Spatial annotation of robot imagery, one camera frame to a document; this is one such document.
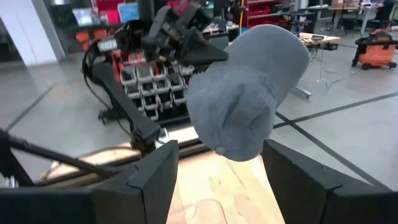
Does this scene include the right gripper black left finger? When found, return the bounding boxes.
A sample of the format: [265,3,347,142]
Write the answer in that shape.
[0,139,180,224]

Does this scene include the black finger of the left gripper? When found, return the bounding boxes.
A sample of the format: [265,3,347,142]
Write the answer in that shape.
[178,29,229,65]

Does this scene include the yellow cable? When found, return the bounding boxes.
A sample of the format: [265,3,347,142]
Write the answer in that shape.
[238,0,246,35]

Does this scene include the plain grey cap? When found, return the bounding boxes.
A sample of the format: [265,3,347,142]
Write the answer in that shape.
[185,24,311,162]

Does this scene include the orange shop vacuum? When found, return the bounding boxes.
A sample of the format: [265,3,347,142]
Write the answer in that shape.
[352,29,398,71]

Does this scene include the grey metal table foot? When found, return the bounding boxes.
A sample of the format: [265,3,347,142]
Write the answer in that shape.
[290,86,313,100]

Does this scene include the red shelving unit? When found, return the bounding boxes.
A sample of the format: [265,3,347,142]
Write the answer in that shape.
[245,0,299,29]

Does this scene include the rack of small storage bins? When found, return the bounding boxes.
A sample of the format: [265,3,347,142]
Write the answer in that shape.
[113,51,201,124]

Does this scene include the blue sign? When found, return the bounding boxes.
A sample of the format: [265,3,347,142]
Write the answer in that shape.
[117,2,140,23]

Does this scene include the wooden work table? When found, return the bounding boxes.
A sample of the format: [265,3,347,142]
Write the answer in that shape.
[297,32,342,51]

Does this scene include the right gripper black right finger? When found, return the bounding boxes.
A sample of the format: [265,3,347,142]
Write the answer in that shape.
[262,138,398,224]

